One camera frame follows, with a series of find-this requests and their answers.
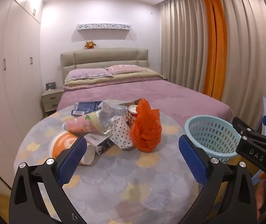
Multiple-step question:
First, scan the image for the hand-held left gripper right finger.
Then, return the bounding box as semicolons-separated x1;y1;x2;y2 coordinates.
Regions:
178;134;258;224

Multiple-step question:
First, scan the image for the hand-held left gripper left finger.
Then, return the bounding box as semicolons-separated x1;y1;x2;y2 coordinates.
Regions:
9;136;88;224

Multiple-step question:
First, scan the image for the light blue plastic basket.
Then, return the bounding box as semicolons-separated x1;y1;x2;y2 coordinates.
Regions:
184;115;242;164

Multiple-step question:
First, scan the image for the person's right hand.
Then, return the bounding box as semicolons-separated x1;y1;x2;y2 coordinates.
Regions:
256;171;266;211

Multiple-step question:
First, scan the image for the orange and white paper bowl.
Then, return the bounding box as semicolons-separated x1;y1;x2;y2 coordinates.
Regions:
48;131;96;166

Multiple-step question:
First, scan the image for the white and blue carton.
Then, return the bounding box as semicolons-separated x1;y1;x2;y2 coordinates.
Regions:
84;133;116;155

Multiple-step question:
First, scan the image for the pink green drink bottle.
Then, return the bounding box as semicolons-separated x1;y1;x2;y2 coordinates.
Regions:
62;112;101;136

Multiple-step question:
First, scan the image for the crumpled clear plastic bottle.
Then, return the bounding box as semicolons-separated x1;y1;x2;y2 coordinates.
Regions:
92;110;115;137

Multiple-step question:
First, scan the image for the dark blue flat box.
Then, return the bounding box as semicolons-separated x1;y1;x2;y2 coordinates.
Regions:
72;101;103;117

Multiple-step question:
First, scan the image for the white dotted paper bag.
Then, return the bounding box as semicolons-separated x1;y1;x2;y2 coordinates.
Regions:
110;115;134;150

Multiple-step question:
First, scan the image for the orange plastic bag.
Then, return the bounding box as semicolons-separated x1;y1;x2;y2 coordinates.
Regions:
130;98;162;154

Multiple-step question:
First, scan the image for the fan pattern tablecloth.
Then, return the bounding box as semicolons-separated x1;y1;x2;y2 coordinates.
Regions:
14;105;241;224

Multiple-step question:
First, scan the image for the white small box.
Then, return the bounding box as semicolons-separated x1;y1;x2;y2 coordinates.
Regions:
100;100;118;116

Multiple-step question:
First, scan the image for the grey nightstand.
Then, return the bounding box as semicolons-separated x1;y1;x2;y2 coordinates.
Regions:
41;88;65;118

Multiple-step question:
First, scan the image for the purple bed blanket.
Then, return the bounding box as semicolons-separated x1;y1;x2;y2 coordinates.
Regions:
57;80;233;127

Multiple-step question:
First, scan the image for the clear plastic wrapper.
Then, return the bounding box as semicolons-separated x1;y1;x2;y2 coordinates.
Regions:
113;99;139;116

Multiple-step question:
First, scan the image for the red and white paper cup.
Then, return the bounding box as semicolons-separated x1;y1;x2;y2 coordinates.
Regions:
125;105;139;127

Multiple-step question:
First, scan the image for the beige curtain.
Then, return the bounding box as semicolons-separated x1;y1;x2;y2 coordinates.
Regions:
160;0;266;131

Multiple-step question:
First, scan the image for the purple pillow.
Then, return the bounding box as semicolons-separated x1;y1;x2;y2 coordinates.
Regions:
67;68;114;81

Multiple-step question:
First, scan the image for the orange curtain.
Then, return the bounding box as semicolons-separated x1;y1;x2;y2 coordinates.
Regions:
201;0;228;102

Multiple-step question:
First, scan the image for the beige folded quilt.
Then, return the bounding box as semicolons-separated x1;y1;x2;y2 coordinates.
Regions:
63;71;168;92

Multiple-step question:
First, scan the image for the white wardrobe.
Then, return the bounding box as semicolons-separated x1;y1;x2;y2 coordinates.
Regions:
0;0;43;192

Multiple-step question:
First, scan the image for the pink pillow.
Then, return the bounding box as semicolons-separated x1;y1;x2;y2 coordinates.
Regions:
105;64;148;76

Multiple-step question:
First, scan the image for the beige padded headboard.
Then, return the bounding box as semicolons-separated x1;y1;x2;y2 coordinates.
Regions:
60;48;150;84

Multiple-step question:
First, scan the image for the white wall shelf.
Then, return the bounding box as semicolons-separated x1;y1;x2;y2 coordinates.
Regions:
77;24;132;31

